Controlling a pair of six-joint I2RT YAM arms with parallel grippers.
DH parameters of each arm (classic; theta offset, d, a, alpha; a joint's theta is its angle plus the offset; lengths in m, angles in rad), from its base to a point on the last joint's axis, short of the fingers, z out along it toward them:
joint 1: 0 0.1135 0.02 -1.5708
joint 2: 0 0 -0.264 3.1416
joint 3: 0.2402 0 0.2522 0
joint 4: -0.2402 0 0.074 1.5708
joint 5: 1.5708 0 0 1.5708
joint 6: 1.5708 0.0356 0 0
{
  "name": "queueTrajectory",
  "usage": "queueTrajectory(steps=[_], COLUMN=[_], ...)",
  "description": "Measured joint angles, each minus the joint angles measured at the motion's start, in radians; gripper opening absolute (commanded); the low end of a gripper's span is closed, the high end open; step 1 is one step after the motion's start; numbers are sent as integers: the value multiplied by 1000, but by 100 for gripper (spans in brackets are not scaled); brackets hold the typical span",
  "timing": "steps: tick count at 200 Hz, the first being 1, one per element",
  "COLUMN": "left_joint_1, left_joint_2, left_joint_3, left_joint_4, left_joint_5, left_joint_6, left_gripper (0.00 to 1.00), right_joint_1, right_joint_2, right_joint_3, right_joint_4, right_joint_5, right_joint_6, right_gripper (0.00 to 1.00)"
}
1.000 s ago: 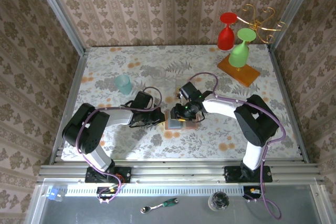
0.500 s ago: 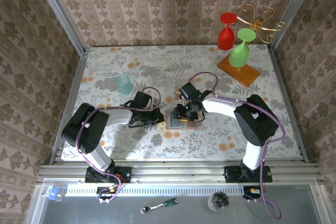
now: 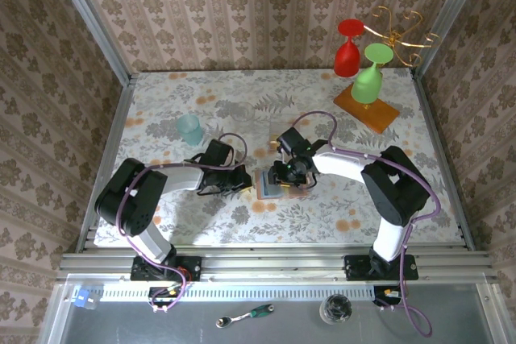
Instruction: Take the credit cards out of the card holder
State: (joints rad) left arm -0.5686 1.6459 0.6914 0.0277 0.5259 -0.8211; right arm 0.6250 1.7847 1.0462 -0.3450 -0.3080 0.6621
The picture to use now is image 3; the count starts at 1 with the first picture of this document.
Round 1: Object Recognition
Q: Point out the frosted teal cup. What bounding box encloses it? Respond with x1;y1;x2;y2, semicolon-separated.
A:
176;114;204;147

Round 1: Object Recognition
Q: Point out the clear glass tumbler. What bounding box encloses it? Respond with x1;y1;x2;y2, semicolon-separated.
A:
228;101;258;126

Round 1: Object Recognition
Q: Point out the orange wooden rack base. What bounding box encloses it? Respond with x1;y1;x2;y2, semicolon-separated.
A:
333;85;401;135

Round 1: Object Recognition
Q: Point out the green wine glass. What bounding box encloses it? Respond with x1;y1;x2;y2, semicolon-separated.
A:
350;43;394;104

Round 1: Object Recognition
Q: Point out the red wine glass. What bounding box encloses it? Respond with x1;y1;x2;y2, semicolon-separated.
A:
333;18;366;78

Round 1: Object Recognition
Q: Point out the black power connector block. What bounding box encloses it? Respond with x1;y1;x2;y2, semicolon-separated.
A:
148;285;183;308
372;285;405;308

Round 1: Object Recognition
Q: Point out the round jar of screws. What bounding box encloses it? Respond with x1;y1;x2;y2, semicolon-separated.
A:
318;294;353;325

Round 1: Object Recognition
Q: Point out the grey metal shelf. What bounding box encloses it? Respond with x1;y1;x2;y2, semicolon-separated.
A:
38;273;511;344

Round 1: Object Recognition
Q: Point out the blue plastic connector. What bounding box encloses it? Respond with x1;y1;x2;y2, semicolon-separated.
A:
72;288;100;309

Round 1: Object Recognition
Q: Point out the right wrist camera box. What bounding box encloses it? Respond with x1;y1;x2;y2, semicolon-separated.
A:
276;126;312;155

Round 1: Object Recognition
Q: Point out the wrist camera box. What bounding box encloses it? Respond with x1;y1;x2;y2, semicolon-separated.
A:
276;126;312;155
203;139;238;169

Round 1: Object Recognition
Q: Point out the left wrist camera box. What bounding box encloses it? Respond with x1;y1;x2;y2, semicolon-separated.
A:
203;139;238;169

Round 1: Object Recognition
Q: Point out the aluminium mounting rail beam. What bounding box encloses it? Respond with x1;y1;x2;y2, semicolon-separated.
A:
56;243;501;285

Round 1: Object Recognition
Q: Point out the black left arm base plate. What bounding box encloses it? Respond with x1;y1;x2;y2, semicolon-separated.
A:
131;255;202;283

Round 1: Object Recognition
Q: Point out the white slotted cable duct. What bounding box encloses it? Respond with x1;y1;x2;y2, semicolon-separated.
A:
98;285;376;303

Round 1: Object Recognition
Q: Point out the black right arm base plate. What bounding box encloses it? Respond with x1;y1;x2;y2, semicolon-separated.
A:
344;254;419;281

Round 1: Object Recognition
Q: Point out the aluminium side rail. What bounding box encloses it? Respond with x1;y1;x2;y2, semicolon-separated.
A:
75;73;138;252
410;68;477;251

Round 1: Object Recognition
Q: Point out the green handled ratchet wrench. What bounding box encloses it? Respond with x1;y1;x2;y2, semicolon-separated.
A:
215;304;276;329

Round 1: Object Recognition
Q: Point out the gold wire glass rack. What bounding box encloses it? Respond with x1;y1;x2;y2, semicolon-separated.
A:
362;6;441;111

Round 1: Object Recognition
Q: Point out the aluminium frame post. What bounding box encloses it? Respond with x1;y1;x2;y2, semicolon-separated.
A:
410;0;491;79
44;0;136;86

